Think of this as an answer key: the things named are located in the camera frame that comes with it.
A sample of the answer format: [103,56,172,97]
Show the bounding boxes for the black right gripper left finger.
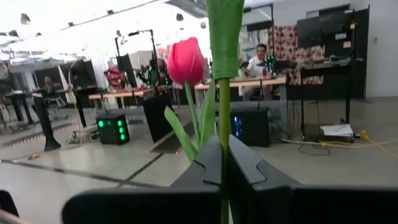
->
[61,134,223,224]

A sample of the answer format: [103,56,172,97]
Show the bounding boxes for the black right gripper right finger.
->
[228,134,398,224]

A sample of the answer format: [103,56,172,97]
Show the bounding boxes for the red artificial tulip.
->
[205,0,246,224]
[164,36,217,165]

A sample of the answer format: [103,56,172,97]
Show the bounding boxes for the black striped-edge floor mat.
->
[0,122,77,149]
[150,120,196,156]

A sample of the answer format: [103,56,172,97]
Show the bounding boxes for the white paper stack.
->
[319,123,355,138]

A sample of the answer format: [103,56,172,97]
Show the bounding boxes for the computer tower green lights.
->
[95,113,131,146]

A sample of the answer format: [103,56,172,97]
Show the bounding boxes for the leaning black panel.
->
[142,93,175,144]

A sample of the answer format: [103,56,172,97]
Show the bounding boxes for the computer tower blue lights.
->
[229,106,271,148]

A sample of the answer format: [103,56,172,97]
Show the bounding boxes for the wooden top workbench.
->
[88,85,175,110]
[193,76,289,139]

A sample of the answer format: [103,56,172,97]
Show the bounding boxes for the black rig green lights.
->
[136,60,172,88]

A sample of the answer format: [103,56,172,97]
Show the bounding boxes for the person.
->
[146,58,171,88]
[39,74,62,98]
[241,43,276,101]

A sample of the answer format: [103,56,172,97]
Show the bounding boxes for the red bin rack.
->
[103,66,123,90]

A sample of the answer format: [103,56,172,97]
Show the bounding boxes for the black monitor panel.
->
[116,53,138,88]

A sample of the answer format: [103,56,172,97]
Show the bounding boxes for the black curved clamp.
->
[0,189,21,218]

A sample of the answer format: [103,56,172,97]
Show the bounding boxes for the red floral patterned cloth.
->
[266,24,326,86]

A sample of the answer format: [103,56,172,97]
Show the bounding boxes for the black equipment rack panel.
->
[296,6,371,101]

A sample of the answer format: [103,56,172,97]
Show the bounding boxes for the white patterned hanging cloth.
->
[238,26,269,60]

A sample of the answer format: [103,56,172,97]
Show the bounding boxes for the yellow floor cable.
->
[319,129,398,160]

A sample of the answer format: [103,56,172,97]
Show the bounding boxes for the black pedestal stand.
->
[32,92,62,152]

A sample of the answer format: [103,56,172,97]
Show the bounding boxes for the black gantry frame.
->
[243,2,276,63]
[114,29,157,66]

